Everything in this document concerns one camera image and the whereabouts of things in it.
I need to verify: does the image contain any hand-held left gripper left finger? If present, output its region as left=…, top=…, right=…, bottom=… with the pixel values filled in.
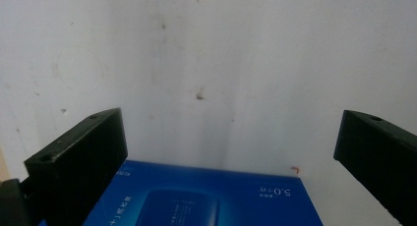
left=24, top=107, right=129, bottom=226

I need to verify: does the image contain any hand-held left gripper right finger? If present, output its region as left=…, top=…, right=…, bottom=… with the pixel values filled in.
left=332, top=109, right=417, bottom=226

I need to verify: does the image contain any blue printed box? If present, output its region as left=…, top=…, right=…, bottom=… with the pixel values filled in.
left=38, top=159, right=325, bottom=226

